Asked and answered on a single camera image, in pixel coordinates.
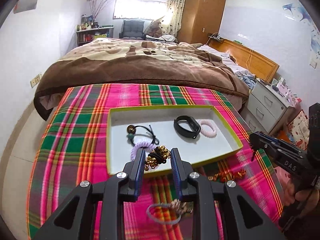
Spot dotted curtain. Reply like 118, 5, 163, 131
165, 0, 187, 38

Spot black smart band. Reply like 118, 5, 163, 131
173, 115, 202, 139

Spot wall socket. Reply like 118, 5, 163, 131
30, 73, 43, 89

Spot pink green plaid cloth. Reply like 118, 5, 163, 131
26, 83, 286, 240

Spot yellow cable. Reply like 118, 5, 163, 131
246, 47, 254, 73

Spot grey armchair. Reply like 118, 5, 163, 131
119, 20, 146, 40

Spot bed with brown blanket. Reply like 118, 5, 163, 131
33, 37, 251, 121

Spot wooden wardrobe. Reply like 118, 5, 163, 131
178, 0, 228, 45

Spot vase of dry branches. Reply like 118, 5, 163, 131
88, 0, 108, 23

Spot brown teddy bear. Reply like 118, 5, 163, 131
147, 20, 163, 38

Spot orange gold braided bracelet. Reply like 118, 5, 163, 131
207, 173, 226, 184

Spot cluttered shelf desk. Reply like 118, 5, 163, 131
76, 26, 115, 47

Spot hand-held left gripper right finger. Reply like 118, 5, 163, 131
170, 148, 286, 240

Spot grey drawer nightstand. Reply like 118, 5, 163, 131
246, 80, 296, 134

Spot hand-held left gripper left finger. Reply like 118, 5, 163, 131
32, 148, 147, 240

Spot red braided bracelet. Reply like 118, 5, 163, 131
224, 169, 248, 182

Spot purple spiral hair tie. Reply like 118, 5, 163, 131
130, 141, 147, 161

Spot pink spiral hair tie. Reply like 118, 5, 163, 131
198, 119, 218, 139

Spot dolphin wall sticker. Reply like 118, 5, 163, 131
282, 2, 311, 22

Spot yellow-green shallow box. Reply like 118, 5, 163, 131
107, 105, 244, 179

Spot black beaded hair tie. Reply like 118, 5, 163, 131
126, 123, 158, 147

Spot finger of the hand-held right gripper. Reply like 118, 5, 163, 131
248, 138, 283, 161
251, 131, 304, 153

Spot grey hair tie with charm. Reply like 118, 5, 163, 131
146, 198, 194, 225

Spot wooden headboard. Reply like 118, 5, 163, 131
208, 38, 280, 83

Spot window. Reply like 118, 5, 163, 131
113, 0, 167, 21

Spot person's right hand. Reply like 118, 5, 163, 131
286, 179, 316, 206

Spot gold bell black hair tie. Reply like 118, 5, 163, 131
145, 145, 172, 172

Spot blue crumpled clothes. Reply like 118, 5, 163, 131
236, 70, 257, 88

